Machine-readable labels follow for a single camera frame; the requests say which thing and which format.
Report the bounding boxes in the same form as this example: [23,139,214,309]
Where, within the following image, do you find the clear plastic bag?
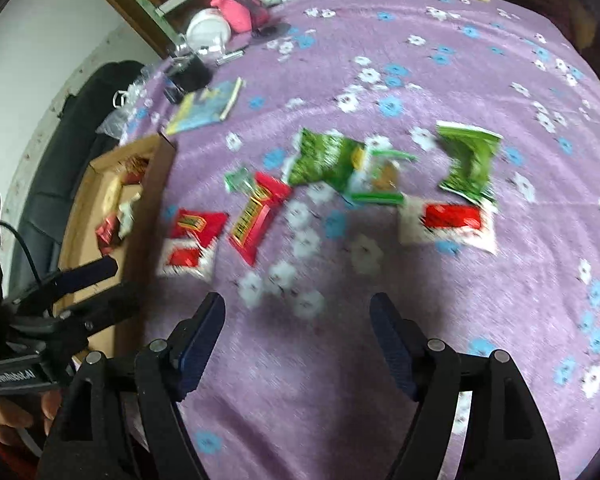
[96,76,148,140]

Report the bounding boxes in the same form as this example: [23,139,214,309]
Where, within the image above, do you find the large green pea packet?
[283,128,366,193]

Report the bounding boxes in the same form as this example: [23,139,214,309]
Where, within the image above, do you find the white red snack packet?
[398,195,498,255]

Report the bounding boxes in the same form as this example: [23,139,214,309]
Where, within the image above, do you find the pink knitted holder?
[206,0,272,34]

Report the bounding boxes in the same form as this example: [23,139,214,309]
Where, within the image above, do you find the black phone stand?
[233,0,290,44]

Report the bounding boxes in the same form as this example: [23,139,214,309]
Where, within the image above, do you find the brown cardboard box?
[54,134,176,361]

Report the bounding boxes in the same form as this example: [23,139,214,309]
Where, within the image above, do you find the black cup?
[166,54,212,94]

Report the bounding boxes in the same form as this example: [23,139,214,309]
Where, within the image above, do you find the dark red packet in box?
[119,155,150,185]

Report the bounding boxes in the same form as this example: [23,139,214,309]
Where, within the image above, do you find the green pea snack packet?
[436,120,502,206]

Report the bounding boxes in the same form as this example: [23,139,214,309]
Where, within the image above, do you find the black chair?
[7,61,143,292]

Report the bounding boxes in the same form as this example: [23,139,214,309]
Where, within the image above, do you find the black cable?
[0,220,44,291]

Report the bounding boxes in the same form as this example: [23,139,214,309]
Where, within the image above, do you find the clear green biscuit packet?
[344,148,417,206]

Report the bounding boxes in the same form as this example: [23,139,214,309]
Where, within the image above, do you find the long red snack packet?
[228,172,291,266]

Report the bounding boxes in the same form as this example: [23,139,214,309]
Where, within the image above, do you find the pale green white packet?
[118,193,142,240]

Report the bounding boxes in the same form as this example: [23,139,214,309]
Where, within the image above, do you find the white round jar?
[185,8,232,52]

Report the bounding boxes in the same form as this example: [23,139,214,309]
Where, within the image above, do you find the blue yellow booklet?
[163,77,244,136]

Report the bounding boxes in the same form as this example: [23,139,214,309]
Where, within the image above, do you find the white red square packet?
[156,238,218,283]

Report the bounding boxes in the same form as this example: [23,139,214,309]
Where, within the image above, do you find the green wrapped candy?
[224,166,254,195]

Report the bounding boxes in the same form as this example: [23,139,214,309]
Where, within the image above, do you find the left hand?
[0,390,62,445]

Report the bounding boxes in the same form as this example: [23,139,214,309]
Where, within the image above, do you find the beige biscuit packet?
[102,176,123,217]

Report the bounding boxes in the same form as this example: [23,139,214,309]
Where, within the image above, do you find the small black tag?
[163,86,184,105]

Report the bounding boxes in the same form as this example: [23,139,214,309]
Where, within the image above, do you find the dark red peanut packet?
[95,212,121,256]

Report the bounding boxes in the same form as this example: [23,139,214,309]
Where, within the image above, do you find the metal nail clipper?
[215,49,245,66]

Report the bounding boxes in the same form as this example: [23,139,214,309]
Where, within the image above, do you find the purple floral tablecloth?
[99,0,600,480]

